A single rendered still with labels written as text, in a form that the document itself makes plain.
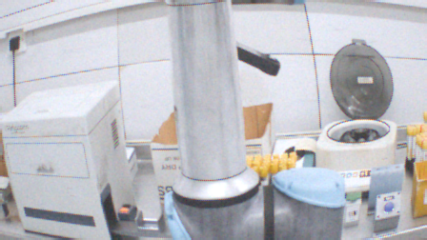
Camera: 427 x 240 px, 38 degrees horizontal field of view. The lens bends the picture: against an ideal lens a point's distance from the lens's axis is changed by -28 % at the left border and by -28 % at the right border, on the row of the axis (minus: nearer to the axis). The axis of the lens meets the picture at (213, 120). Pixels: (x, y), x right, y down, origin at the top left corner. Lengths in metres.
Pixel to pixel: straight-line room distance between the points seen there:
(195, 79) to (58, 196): 0.64
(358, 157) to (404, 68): 0.44
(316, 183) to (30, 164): 0.72
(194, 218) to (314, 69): 1.02
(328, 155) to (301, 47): 0.40
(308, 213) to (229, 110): 0.19
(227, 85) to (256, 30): 1.00
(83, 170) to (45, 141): 0.11
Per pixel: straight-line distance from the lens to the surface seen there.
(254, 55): 1.49
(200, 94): 1.01
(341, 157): 1.71
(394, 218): 1.44
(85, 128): 1.47
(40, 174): 1.56
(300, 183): 1.07
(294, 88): 2.04
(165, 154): 1.76
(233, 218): 1.06
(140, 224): 1.55
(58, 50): 2.16
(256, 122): 2.00
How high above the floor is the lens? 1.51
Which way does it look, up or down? 15 degrees down
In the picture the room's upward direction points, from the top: 6 degrees counter-clockwise
